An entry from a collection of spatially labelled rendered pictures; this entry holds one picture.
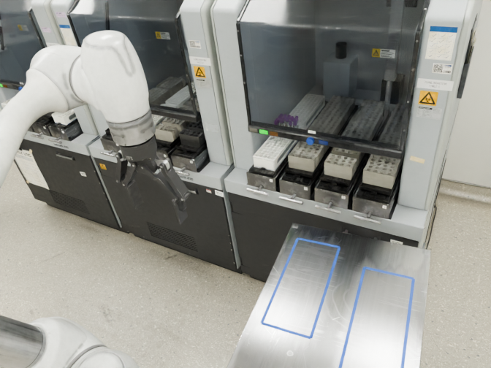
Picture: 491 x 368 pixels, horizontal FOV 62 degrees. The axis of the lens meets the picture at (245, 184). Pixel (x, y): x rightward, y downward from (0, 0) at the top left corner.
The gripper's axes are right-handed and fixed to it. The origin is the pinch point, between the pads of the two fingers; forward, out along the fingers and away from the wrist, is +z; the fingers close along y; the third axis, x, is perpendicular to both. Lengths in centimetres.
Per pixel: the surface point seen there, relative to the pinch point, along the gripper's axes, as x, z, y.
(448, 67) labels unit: 75, -9, 52
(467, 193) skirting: 185, 119, 70
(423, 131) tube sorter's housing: 75, 13, 48
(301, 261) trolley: 28, 38, 24
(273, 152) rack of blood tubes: 76, 34, -8
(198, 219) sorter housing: 66, 78, -50
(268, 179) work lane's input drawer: 66, 41, -6
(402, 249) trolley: 45, 38, 51
